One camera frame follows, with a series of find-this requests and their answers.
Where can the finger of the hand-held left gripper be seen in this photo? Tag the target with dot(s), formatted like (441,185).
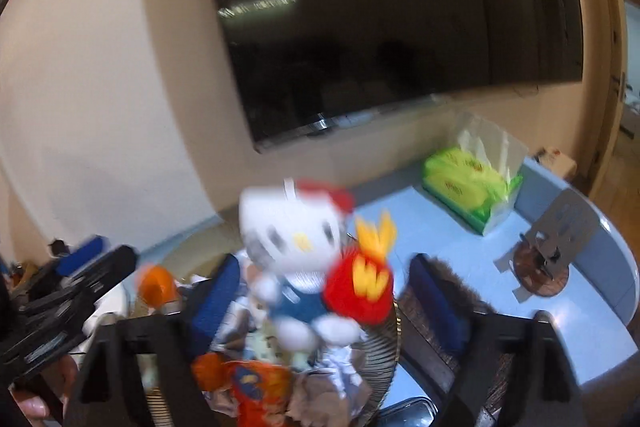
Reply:
(82,257)
(107,269)

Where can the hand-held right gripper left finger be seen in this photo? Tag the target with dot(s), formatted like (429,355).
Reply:
(215,297)

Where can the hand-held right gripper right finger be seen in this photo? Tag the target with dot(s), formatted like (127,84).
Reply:
(435,302)

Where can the orange fruit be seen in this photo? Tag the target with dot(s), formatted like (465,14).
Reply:
(157,287)

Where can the white cat plush toy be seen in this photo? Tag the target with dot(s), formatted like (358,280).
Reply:
(290,232)

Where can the person's left hand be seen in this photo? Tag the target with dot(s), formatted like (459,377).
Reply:
(35,402)

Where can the dark woven mat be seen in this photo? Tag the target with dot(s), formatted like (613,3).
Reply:
(460,279)

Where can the orange snack packet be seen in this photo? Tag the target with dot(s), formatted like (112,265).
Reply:
(255,387)

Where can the black glossy object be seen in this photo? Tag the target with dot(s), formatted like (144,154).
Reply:
(405,412)

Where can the green tissue pack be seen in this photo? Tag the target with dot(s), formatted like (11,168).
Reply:
(465,187)

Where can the grey phone stand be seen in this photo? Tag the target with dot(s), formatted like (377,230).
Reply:
(555,237)

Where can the clear plastic holder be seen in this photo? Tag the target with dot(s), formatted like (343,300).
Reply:
(492,142)

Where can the small white box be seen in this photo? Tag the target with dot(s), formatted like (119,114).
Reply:
(555,162)

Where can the wooden door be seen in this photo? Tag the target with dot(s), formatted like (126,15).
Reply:
(612,57)

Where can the black wall television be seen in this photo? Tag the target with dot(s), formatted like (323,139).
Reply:
(375,17)

